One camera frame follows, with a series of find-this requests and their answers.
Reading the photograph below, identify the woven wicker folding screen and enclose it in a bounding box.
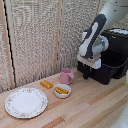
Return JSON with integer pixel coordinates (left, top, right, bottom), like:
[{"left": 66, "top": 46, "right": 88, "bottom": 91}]
[{"left": 0, "top": 0, "right": 128, "bottom": 94}]

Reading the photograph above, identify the pink cup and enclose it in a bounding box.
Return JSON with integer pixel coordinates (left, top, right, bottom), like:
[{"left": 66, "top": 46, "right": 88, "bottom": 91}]
[{"left": 59, "top": 67, "right": 75, "bottom": 85}]

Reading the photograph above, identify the white floral rimmed plate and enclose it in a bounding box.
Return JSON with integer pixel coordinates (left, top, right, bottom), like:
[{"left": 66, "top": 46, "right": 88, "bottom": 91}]
[{"left": 4, "top": 87, "right": 49, "bottom": 120}]

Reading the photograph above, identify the small white bowl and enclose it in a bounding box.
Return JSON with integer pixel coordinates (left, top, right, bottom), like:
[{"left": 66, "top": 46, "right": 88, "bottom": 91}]
[{"left": 53, "top": 83, "right": 72, "bottom": 99}]

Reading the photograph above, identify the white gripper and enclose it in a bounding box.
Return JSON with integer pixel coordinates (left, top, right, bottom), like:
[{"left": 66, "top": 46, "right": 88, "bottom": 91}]
[{"left": 76, "top": 54, "right": 102, "bottom": 81}]

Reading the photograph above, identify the yellow food piece in bowl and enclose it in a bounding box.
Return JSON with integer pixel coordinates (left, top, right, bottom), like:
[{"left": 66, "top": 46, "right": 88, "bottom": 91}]
[{"left": 54, "top": 86, "right": 70, "bottom": 95}]

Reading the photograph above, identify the black air fryer body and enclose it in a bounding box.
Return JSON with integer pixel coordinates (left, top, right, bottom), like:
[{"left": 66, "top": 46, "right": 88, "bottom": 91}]
[{"left": 99, "top": 28, "right": 128, "bottom": 80}]

